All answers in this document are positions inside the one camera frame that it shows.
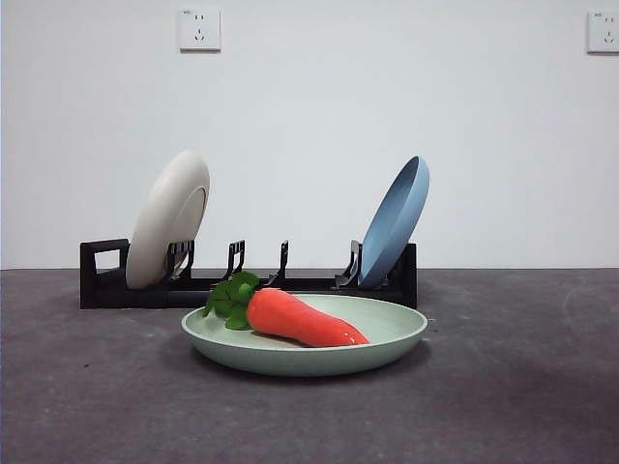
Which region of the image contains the orange carrot with green leaves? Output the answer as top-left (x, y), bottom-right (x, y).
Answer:
top-left (201, 270), bottom-right (371, 348)

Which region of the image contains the green plate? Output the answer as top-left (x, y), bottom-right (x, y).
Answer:
top-left (181, 292), bottom-right (429, 378)

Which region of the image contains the blue plate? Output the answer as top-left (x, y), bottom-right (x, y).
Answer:
top-left (357, 155), bottom-right (431, 289)

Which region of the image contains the white plate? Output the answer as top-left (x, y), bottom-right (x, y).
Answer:
top-left (125, 149), bottom-right (212, 290)

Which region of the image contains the black plate rack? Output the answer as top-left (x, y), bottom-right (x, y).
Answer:
top-left (79, 238), bottom-right (418, 310)

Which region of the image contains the white wall socket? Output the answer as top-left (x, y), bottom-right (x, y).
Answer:
top-left (178, 7), bottom-right (222, 53)
top-left (586, 9), bottom-right (619, 55)

